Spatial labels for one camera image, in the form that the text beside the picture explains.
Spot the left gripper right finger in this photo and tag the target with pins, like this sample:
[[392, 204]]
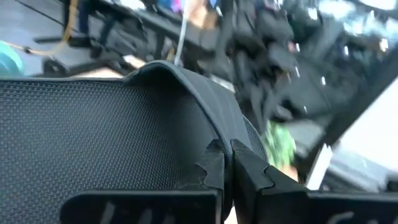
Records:
[[248, 180]]

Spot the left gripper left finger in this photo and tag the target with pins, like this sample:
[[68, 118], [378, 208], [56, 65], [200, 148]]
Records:
[[214, 168]]

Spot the black metal rig frame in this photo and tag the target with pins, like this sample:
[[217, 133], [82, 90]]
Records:
[[357, 112]]

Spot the white rod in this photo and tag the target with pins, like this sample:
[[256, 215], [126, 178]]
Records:
[[182, 37]]

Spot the round green succulent plant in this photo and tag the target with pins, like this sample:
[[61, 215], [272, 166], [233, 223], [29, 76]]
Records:
[[278, 146]]

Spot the green rubber slide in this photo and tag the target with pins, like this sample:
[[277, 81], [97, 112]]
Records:
[[11, 60]]

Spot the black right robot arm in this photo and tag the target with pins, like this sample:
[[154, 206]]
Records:
[[270, 62]]

